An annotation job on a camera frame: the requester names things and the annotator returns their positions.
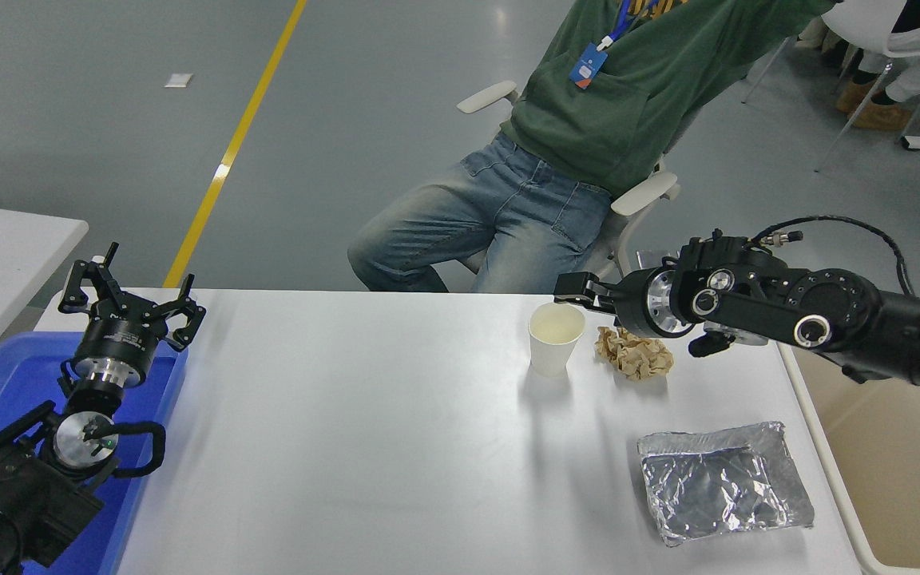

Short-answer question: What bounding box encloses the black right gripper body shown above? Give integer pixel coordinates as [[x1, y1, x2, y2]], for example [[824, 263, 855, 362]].
[[612, 268, 656, 340]]

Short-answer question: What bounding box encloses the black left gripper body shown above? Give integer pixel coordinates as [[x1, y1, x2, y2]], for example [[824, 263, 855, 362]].
[[73, 307, 164, 370]]

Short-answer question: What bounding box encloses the tan paper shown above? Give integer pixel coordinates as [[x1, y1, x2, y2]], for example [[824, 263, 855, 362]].
[[594, 323, 675, 383]]

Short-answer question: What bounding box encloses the white paper cup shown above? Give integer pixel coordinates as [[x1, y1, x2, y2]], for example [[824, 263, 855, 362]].
[[528, 302, 587, 378]]

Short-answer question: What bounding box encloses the white side table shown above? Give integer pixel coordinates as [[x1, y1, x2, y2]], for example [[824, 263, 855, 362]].
[[0, 201, 89, 380]]

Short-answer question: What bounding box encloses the blue plastic tray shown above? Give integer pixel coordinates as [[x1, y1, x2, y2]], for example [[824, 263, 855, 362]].
[[0, 331, 189, 575]]

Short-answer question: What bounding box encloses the white grey office chair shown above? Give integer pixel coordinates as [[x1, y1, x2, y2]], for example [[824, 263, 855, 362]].
[[457, 80, 680, 296]]

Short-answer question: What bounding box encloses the seated person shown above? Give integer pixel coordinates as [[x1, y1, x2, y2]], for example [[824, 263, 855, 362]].
[[346, 0, 836, 293]]

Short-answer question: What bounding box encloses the person with tan boots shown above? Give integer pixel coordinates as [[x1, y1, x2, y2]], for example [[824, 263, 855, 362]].
[[795, 0, 920, 133]]

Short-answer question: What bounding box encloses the large pale plastic bin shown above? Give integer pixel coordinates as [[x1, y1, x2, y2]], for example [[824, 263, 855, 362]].
[[779, 339, 920, 575]]

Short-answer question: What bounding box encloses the white shell chair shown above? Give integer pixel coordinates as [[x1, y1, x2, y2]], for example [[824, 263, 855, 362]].
[[741, 0, 920, 173]]

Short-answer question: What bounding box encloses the blue lanyard badge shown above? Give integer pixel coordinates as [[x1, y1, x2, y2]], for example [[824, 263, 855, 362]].
[[569, 0, 660, 90]]

